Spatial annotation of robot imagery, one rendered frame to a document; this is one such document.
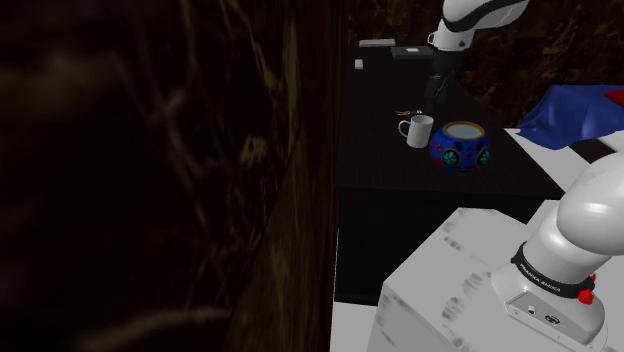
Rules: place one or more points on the grey robot stand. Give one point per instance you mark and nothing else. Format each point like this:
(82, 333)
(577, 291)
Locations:
(453, 287)

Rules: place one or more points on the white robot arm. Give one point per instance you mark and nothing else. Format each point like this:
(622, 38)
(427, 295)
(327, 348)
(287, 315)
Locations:
(580, 234)

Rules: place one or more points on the blue cloth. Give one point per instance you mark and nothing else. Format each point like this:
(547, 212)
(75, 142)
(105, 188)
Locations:
(570, 117)

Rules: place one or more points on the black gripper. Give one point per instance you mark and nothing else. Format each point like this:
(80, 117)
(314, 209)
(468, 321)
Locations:
(441, 73)

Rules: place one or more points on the blue patterned round pot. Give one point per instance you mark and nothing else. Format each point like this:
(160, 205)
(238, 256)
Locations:
(460, 148)

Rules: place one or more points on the white mug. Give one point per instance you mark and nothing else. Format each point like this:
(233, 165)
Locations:
(419, 131)

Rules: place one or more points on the dark brown wooden cabinet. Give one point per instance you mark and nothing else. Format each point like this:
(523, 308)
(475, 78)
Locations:
(166, 175)

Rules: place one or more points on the small white cube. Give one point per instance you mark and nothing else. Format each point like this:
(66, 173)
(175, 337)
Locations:
(358, 64)

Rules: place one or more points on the black table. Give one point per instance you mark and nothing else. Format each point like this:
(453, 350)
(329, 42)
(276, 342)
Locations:
(385, 166)

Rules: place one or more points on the dark grey flat box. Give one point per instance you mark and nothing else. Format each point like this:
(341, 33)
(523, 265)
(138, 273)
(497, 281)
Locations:
(412, 52)

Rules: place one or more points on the pale grey flat slab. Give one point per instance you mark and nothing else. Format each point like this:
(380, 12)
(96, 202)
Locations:
(377, 43)

